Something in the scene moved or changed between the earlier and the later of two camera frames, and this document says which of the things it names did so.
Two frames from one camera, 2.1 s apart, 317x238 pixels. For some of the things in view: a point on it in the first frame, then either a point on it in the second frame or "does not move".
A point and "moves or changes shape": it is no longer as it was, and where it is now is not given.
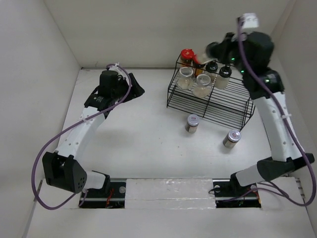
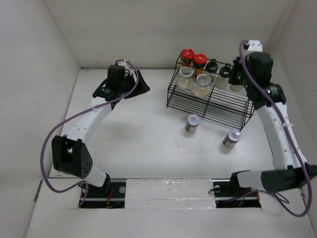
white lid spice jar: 231,139 does not move
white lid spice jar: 193,120 does not move
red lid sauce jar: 186,57 does not move
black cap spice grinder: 211,50 -> 236,88
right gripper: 229,40 -> 238,64
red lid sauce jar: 196,59 moves or changes shape
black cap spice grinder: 211,69 does not move
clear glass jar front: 202,88 does not move
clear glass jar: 186,79 does not move
